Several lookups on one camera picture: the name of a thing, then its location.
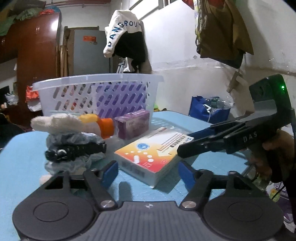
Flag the white plush bunny toy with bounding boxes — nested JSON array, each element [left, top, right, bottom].
[[31, 113, 107, 184]]

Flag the white orange medicine box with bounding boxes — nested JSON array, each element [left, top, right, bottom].
[[115, 127, 194, 188]]

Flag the blue shopping bag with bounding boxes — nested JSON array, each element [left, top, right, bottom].
[[189, 96, 233, 124]]

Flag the orange cap lotion bottle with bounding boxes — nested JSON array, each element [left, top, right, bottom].
[[78, 113, 115, 139]]

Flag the purple small box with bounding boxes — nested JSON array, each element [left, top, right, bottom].
[[114, 109, 150, 140]]

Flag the purple pack in basket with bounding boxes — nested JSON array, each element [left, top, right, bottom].
[[92, 81, 152, 118]]

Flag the clear plastic basket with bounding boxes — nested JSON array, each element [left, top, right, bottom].
[[33, 73, 164, 118]]

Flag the olive hanging bag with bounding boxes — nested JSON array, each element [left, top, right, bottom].
[[193, 1, 254, 69]]

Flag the orange white hanging bag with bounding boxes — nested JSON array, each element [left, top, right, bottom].
[[25, 86, 42, 112]]

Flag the white black hanging jacket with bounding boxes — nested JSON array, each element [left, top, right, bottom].
[[103, 9, 152, 74]]

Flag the grey metal door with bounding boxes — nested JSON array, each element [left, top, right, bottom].
[[73, 29, 110, 75]]

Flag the brown wooden wardrobe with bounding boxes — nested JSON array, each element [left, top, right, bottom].
[[1, 13, 61, 126]]

